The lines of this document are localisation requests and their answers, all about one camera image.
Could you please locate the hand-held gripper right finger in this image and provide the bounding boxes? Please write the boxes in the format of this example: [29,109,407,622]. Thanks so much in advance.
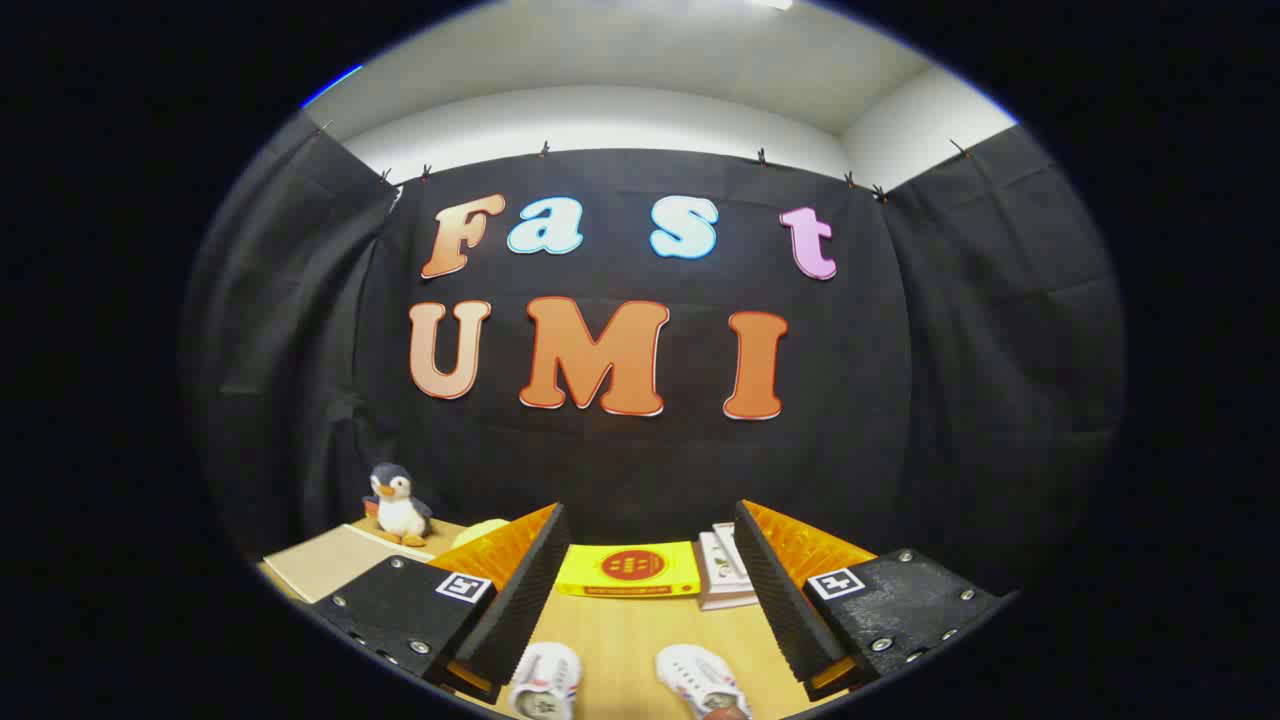
[733,500,1004,701]

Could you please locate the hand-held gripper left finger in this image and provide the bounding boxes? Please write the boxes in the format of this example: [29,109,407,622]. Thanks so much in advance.
[310,502,572,706]

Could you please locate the white canvas shoe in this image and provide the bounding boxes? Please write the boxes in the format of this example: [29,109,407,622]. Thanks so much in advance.
[655,643,753,720]
[507,642,583,720]

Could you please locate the beige fabric storage box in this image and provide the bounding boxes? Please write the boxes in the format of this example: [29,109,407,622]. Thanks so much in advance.
[262,522,466,604]

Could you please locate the yellow bread-shaped plush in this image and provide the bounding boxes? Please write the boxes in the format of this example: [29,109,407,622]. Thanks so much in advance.
[452,518,512,549]

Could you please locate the yellow book red label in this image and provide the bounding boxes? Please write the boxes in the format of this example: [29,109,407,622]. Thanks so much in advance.
[555,541,703,599]

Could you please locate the penguin plush toy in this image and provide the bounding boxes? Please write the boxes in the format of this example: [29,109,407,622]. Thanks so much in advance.
[362,463,434,547]

